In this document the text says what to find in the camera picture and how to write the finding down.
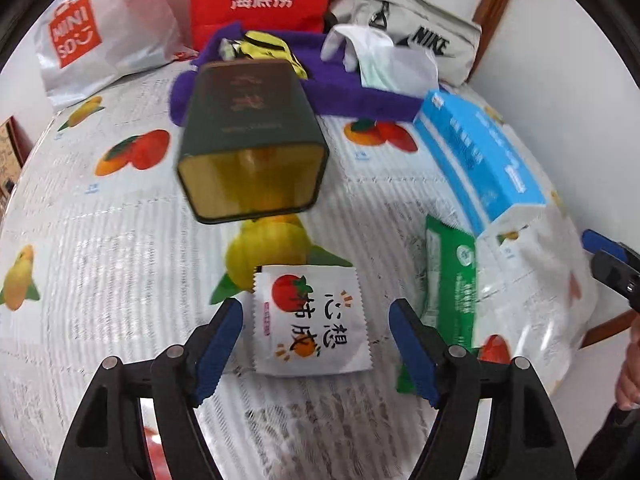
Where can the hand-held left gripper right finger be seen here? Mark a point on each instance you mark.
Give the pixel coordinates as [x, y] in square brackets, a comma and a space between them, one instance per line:
[412, 350]

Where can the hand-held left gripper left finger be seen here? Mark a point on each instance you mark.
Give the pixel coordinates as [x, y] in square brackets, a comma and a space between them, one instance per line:
[220, 350]

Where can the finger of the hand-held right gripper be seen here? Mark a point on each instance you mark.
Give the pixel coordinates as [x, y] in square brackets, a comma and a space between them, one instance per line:
[617, 277]
[602, 245]

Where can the white wet wipe sachet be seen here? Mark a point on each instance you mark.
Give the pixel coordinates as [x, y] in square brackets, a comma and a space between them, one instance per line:
[320, 320]

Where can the person's right forearm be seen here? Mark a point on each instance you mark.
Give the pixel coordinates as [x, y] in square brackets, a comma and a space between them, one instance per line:
[610, 450]

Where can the person's right hand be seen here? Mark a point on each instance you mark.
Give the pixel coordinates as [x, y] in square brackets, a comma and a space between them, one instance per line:
[630, 365]

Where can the long green packet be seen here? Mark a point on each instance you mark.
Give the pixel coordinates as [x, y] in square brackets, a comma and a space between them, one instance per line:
[452, 285]

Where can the blue tissue box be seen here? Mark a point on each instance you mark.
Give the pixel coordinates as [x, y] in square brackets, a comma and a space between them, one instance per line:
[475, 160]

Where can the fruit print tablecloth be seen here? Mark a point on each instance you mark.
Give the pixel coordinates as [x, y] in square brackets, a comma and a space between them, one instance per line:
[100, 240]

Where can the dark green tin box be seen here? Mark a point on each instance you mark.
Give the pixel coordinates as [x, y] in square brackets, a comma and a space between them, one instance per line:
[240, 105]

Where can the purple towel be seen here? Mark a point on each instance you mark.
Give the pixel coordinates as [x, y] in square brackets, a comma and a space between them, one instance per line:
[340, 92]

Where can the brown cardboard box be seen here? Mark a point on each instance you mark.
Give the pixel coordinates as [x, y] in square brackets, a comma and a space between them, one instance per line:
[7, 155]

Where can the white plastic shopping bag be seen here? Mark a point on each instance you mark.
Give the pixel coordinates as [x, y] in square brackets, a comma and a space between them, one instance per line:
[130, 35]

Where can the grey waist bag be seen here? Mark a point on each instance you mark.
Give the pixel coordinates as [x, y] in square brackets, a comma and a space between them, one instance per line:
[360, 0]

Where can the red paper bag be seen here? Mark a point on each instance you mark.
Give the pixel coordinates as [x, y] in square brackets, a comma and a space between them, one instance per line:
[210, 5]

